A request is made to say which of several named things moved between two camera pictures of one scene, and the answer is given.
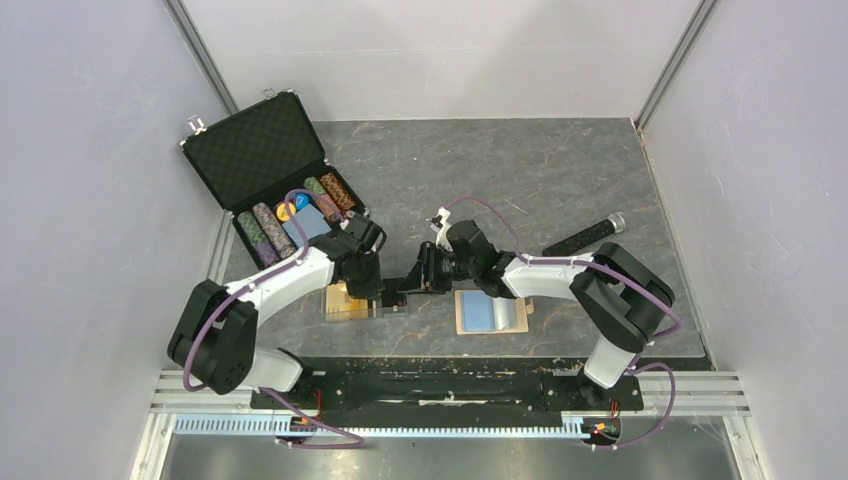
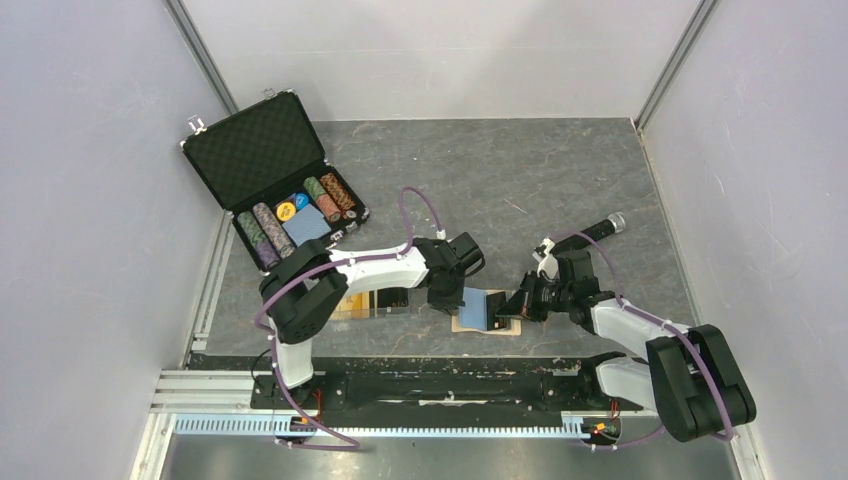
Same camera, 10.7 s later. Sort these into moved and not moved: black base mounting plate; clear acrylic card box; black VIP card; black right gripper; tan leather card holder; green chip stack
Moved: black VIP card; black right gripper
Not moved: black base mounting plate; green chip stack; clear acrylic card box; tan leather card holder
